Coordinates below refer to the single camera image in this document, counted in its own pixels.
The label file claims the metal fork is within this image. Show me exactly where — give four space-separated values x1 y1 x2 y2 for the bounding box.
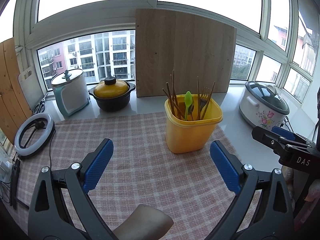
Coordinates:
200 87 210 120

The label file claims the brown chopstick red tip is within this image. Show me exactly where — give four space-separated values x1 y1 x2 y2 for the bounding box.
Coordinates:
197 76 201 120

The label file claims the yellow plastic container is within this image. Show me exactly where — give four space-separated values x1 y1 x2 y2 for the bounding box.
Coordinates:
164 94 223 154

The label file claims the pink plaid cloth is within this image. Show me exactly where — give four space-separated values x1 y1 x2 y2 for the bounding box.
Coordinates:
17 112 234 239

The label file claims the white ring light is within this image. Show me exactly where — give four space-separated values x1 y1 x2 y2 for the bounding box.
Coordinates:
14 113 55 159

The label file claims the green plastic spoon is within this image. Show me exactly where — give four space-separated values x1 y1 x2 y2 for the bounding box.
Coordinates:
184 91 194 121

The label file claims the wooden slat panel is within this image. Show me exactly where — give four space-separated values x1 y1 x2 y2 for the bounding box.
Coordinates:
0 38 32 144

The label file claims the wooden board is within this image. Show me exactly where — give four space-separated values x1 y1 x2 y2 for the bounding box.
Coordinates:
135 9 236 98

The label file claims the brown curved object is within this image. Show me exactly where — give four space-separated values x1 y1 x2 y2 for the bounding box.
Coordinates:
113 204 174 240

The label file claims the white cutting board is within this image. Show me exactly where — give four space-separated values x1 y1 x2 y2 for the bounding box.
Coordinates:
18 67 44 110

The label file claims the brown chopstick horizontal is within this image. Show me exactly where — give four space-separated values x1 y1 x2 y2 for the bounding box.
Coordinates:
162 88 184 120

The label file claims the teal white rice cooker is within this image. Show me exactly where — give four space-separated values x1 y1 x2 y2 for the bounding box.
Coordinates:
51 69 90 116

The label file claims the black power cable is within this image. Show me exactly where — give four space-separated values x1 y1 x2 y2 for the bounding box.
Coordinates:
282 115 296 133

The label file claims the right hand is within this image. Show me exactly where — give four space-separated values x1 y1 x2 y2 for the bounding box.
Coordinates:
281 166 295 209

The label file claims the black tripod handle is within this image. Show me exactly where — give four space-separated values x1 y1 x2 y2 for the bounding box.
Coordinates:
9 159 29 210

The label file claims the floral white slow cooker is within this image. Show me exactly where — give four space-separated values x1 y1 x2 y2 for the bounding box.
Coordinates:
239 81 290 131

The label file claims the yellow lid black pot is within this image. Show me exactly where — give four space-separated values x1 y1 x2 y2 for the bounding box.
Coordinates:
88 76 136 112

